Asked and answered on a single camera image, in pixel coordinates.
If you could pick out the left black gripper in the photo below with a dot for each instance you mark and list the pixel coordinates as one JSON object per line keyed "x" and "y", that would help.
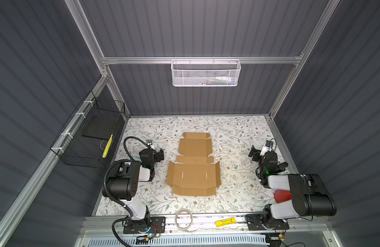
{"x": 157, "y": 155}

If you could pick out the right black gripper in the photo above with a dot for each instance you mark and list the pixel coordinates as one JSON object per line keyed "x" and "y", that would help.
{"x": 256, "y": 153}

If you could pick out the brown cardboard box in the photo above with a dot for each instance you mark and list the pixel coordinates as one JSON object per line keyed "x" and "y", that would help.
{"x": 194, "y": 172}

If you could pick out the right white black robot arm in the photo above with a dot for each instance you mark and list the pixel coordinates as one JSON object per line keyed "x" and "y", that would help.
{"x": 308, "y": 195}

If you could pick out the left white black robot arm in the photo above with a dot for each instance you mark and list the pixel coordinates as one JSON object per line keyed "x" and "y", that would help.
{"x": 120, "y": 185}

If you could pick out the red pencil cup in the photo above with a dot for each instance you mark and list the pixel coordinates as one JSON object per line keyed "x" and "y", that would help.
{"x": 281, "y": 196}

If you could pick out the floral table mat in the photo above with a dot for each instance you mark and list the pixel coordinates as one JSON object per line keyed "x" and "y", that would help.
{"x": 233, "y": 137}

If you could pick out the black flat pad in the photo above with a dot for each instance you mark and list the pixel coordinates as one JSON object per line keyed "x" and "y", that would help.
{"x": 99, "y": 128}

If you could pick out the yellow label tag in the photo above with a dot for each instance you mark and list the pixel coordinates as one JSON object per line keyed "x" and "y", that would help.
{"x": 225, "y": 222}

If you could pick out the clear tape roll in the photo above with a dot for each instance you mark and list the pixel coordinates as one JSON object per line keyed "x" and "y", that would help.
{"x": 183, "y": 219}

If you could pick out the white vented strip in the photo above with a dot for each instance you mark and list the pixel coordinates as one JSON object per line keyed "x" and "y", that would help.
{"x": 224, "y": 240}

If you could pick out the markers in white basket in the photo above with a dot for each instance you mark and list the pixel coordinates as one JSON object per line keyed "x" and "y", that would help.
{"x": 224, "y": 80}

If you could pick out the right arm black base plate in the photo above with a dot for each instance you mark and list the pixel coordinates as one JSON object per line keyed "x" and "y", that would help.
{"x": 257, "y": 222}

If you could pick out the black wire basket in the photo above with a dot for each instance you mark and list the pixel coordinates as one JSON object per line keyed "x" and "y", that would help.
{"x": 75, "y": 150}

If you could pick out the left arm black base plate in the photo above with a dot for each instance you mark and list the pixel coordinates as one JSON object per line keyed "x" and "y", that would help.
{"x": 147, "y": 225}

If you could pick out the white wire mesh basket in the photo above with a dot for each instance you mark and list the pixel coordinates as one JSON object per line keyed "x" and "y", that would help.
{"x": 186, "y": 73}

